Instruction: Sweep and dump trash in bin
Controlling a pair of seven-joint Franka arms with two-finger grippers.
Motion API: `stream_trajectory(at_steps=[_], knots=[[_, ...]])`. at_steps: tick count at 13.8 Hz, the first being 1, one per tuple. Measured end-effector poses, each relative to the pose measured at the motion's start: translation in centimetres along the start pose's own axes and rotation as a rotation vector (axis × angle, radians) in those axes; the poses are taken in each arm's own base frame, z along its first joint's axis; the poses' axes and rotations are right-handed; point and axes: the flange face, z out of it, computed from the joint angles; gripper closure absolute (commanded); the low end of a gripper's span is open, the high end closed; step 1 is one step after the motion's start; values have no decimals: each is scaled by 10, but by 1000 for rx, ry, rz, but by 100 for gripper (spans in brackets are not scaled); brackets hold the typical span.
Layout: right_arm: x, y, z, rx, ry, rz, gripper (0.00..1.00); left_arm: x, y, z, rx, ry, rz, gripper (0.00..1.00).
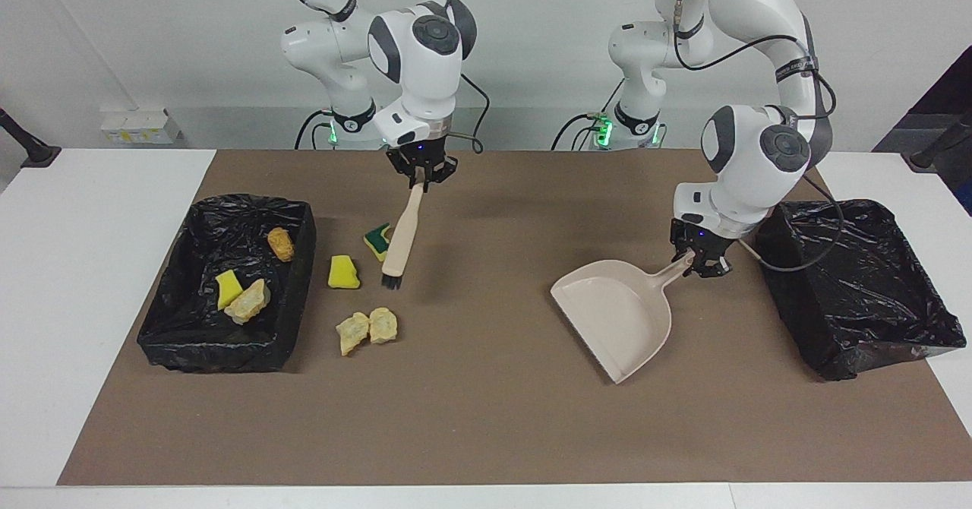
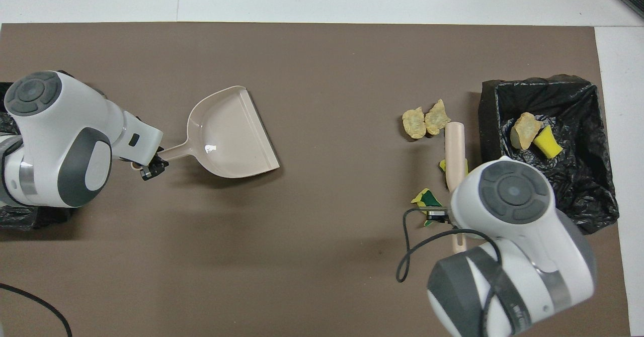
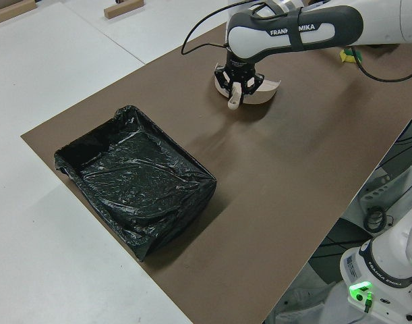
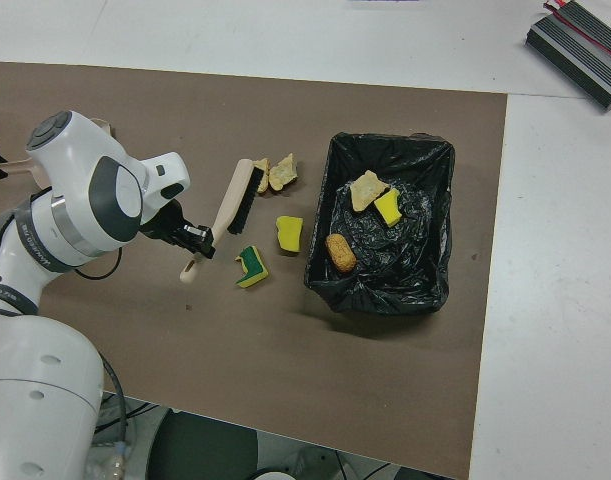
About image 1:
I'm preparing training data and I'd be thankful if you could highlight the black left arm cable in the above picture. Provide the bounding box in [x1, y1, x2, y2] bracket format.
[672, 0, 845, 274]

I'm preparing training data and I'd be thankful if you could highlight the black camera stand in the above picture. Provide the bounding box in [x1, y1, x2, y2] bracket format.
[0, 106, 62, 169]
[910, 110, 972, 169]

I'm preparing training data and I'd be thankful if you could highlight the small yellow sponge piece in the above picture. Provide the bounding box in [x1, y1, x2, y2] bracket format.
[215, 270, 244, 311]

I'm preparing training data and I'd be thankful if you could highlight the striped toy croissant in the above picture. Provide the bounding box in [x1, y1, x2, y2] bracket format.
[224, 278, 272, 326]

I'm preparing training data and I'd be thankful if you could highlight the black bag-lined bin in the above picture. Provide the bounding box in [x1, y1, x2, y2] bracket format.
[754, 199, 967, 382]
[137, 194, 317, 375]

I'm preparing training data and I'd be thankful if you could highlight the pale crumbly foam piece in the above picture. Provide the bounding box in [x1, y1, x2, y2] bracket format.
[336, 312, 371, 357]
[368, 307, 399, 345]

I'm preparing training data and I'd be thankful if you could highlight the large yellow sponge piece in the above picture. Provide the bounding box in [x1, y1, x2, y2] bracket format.
[328, 254, 361, 290]

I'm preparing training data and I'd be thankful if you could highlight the black base cable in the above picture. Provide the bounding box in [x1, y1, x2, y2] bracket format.
[552, 112, 604, 150]
[295, 110, 335, 150]

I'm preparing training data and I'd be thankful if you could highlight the beige hand brush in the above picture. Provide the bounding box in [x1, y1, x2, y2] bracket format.
[380, 179, 428, 292]

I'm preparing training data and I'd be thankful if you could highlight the white wall socket box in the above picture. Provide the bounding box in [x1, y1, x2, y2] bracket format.
[100, 109, 183, 145]

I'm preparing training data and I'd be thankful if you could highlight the beige plastic dustpan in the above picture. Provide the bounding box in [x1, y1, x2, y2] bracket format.
[550, 251, 696, 385]

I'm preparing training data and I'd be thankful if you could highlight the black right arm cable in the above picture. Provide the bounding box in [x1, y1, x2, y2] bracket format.
[270, 0, 492, 155]

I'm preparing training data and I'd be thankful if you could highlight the green and yellow sponge piece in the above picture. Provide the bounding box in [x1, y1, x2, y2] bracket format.
[363, 223, 393, 262]

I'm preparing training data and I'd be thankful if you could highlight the brown table mat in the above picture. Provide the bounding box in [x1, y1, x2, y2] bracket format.
[57, 150, 972, 487]

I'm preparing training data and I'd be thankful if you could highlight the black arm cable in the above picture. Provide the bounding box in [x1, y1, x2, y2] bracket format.
[672, 0, 845, 274]
[270, 0, 492, 155]

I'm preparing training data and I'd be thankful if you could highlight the brown toy bread roll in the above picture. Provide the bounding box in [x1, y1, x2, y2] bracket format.
[267, 226, 295, 262]

